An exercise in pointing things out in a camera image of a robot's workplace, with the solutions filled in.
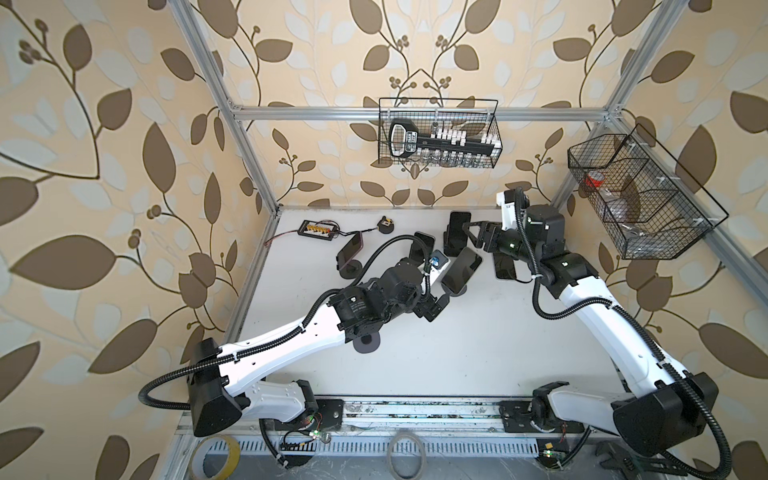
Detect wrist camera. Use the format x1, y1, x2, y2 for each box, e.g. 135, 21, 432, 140
496, 187, 529, 231
427, 250, 451, 285

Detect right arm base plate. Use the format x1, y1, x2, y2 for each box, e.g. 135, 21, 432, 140
498, 399, 586, 435

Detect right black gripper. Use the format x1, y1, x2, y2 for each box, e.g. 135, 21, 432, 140
463, 221, 539, 268

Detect black rear phone stand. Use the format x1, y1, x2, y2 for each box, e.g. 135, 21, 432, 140
443, 232, 467, 257

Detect yellow tape roll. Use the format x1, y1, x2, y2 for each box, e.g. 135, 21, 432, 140
187, 435, 241, 480

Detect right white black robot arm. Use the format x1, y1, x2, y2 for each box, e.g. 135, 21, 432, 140
471, 188, 733, 479

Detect red cap bottle in basket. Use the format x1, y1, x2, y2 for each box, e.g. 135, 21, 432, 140
584, 170, 605, 190

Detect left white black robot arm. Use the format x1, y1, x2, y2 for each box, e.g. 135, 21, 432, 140
138, 235, 451, 438

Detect dark round stand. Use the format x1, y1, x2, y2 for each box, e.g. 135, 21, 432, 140
352, 332, 381, 354

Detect black power adapter board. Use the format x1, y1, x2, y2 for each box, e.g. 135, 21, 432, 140
297, 220, 340, 241

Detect black phone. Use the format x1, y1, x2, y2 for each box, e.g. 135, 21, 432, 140
493, 252, 517, 281
441, 247, 483, 291
408, 231, 435, 265
444, 211, 471, 237

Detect black wire basket wall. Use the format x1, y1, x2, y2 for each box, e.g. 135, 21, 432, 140
377, 97, 503, 169
567, 124, 729, 260

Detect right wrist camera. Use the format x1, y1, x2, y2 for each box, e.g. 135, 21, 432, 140
496, 187, 529, 231

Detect grey tape ring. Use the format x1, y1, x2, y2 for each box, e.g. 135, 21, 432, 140
386, 431, 428, 480

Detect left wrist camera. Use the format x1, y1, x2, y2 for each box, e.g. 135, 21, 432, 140
427, 250, 451, 285

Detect black tool in basket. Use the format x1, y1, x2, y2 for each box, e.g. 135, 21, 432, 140
385, 119, 503, 158

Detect black yellow round connector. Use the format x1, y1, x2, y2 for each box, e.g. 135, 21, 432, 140
377, 216, 395, 235

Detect black wire basket rear wall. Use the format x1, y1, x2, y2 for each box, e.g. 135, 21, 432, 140
377, 97, 503, 169

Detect black round stand far left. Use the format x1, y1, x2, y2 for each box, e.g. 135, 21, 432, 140
338, 260, 363, 280

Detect black wire basket right wall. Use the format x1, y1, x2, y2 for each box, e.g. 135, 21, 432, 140
567, 124, 729, 260

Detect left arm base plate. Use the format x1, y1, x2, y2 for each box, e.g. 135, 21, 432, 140
266, 398, 345, 432

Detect black adjustable wrench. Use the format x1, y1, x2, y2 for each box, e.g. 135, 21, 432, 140
595, 441, 688, 479

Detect grey round stand right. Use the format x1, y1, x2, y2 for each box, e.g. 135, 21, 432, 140
441, 283, 467, 297

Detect black phone on folding stand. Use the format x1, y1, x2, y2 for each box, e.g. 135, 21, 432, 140
408, 231, 435, 265

